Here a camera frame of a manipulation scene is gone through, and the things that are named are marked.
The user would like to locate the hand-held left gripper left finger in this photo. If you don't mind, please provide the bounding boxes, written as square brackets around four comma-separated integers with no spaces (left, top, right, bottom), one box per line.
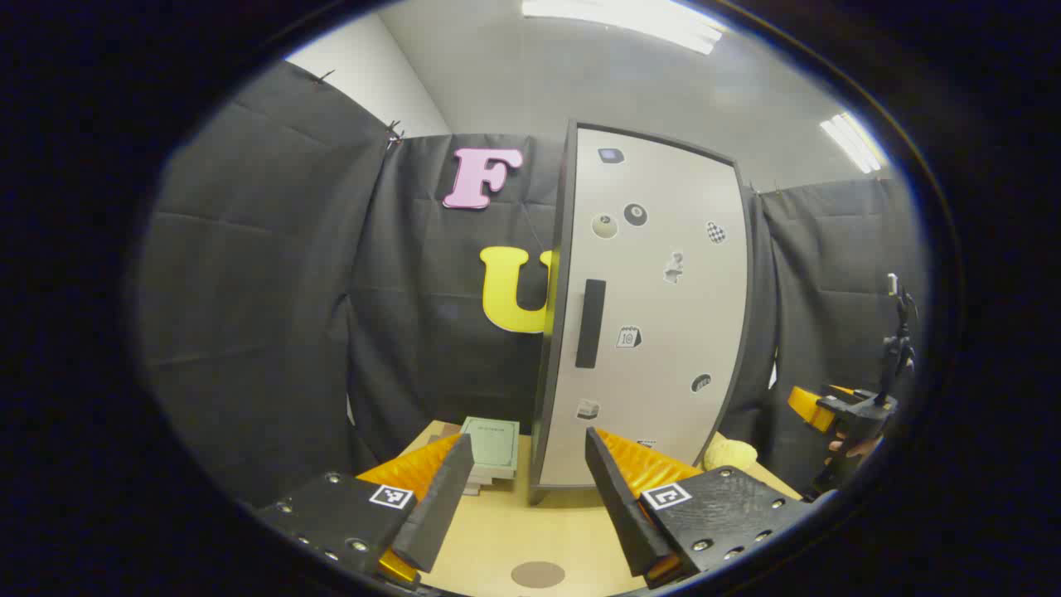
[255,431,476,588]

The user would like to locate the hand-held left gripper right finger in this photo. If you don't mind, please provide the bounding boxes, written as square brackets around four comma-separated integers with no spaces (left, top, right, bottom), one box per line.
[584,426,820,591]

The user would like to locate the round brown coaster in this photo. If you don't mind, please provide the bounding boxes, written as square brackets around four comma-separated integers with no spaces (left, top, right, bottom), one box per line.
[511,561,567,590]

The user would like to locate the black cabinet door handle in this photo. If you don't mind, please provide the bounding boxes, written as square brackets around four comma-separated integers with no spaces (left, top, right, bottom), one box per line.
[574,279,608,370]

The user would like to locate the yellow plush ball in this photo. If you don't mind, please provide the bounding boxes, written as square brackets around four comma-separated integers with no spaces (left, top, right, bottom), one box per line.
[703,437,760,474]

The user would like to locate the green book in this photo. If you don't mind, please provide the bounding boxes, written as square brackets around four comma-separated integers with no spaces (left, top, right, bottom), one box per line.
[458,415,521,480]

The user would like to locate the long ceiling light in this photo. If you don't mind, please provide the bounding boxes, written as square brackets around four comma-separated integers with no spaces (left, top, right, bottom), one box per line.
[819,111,893,176]
[521,0,732,56]

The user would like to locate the black backdrop cloth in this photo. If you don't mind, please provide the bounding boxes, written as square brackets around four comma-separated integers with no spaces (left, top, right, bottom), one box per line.
[137,60,929,508]

